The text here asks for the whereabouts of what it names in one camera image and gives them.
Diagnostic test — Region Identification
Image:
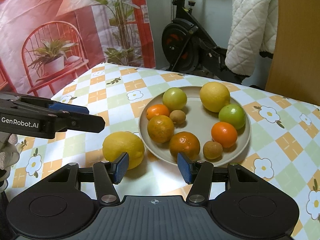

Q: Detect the brown kiwi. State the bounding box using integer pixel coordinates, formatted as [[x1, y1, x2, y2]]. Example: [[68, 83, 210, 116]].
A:
[[169, 110, 186, 125], [203, 141, 223, 160]]

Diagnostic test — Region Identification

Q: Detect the dark orange mandarin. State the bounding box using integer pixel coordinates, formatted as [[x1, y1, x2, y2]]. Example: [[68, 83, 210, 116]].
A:
[[169, 132, 201, 160]]

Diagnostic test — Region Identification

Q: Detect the yellowish orange mandarin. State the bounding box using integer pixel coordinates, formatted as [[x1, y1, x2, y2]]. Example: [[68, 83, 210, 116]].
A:
[[147, 115, 175, 144]]

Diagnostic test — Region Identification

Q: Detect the green apple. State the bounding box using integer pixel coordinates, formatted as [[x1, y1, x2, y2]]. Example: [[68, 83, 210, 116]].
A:
[[219, 104, 246, 130], [162, 87, 187, 111]]

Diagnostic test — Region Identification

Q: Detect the large yellow lemon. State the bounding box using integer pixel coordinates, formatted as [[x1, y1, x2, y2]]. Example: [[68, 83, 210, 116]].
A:
[[200, 82, 231, 113]]

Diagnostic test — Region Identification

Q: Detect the grey gloved hand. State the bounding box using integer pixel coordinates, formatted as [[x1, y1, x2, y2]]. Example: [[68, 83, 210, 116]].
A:
[[0, 132, 20, 183]]

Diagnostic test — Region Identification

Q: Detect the yellow lemon left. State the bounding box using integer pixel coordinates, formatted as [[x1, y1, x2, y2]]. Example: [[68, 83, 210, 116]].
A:
[[102, 131, 145, 170]]

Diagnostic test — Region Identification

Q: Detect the small orange kumquat right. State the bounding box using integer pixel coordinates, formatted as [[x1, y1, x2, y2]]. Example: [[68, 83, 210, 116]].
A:
[[211, 122, 238, 148]]

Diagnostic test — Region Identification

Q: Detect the small orange kumquat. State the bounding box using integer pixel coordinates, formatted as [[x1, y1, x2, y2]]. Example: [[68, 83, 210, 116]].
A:
[[211, 122, 238, 148], [146, 104, 170, 120]]

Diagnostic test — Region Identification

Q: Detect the beige round plate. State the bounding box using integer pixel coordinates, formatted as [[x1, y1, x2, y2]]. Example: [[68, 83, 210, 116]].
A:
[[138, 86, 251, 167]]

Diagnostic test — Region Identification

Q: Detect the red printed backdrop cloth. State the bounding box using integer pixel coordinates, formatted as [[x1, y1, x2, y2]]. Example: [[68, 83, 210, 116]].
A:
[[1, 0, 155, 97]]

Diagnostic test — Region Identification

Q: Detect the small orange kumquat left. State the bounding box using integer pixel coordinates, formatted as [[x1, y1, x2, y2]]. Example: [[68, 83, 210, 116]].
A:
[[146, 104, 170, 120]]

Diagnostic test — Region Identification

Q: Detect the black exercise bike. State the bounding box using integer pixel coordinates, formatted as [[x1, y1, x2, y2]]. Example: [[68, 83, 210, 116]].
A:
[[159, 0, 275, 84]]

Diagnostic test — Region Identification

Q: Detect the wooden board panel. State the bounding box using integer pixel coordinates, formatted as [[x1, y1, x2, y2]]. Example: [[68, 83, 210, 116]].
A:
[[265, 0, 319, 105]]

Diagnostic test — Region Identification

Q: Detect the white quilted blanket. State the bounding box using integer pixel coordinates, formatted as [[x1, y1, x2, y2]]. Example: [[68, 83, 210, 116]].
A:
[[225, 0, 278, 76]]

